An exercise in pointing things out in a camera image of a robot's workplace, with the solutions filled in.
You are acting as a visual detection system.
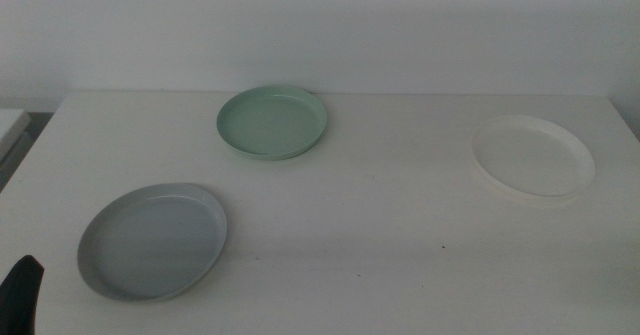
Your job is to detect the grey shallow bowl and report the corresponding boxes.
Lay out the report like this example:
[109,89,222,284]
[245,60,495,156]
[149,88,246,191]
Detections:
[76,182,229,304]

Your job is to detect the white shallow bowl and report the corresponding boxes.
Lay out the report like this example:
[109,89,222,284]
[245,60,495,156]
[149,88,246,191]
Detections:
[470,114,597,200]

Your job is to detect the mint green shallow bowl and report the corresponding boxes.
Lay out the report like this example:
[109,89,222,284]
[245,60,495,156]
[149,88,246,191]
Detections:
[215,84,329,162]

